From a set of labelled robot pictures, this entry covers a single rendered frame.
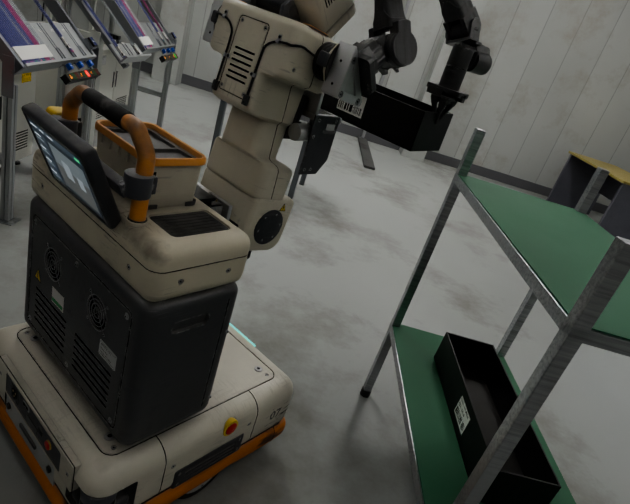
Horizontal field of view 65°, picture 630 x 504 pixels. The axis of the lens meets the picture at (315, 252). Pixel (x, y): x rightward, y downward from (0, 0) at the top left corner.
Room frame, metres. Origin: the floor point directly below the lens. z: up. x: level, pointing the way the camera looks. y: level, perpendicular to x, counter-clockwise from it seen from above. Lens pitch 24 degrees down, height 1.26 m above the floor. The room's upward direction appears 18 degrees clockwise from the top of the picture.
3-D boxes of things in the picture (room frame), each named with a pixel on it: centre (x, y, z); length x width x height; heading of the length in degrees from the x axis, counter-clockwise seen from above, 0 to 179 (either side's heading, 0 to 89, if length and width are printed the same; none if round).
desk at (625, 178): (6.06, -3.06, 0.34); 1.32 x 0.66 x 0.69; 6
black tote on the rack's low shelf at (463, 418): (1.20, -0.62, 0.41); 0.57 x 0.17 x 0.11; 5
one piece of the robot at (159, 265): (1.05, 0.40, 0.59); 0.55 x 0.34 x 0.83; 56
